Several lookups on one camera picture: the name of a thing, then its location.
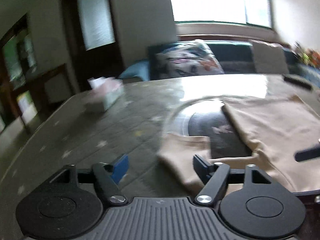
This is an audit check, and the cream beige garment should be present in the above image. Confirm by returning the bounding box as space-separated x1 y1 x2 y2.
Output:
157 95 319 193

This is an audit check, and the round black induction cooker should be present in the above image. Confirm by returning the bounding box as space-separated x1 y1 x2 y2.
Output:
163 98 252 159

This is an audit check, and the black remote control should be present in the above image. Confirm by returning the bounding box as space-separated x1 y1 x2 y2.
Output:
283 75 313 91

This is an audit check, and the tissue box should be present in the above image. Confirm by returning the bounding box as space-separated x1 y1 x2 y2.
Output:
83 77 124 113

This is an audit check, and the stuffed toy group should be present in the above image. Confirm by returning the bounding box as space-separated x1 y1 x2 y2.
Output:
292 42 320 69

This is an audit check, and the beige cushion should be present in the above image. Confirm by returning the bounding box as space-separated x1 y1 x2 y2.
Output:
250 40 289 74

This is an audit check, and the dark wooden cabinet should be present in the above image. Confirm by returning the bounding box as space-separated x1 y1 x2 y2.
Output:
1 14 75 128

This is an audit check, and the butterfly print pillow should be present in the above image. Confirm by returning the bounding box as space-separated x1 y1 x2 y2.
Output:
156 40 224 79

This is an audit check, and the dark wooden door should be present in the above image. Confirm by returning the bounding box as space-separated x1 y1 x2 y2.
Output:
61 0 124 92

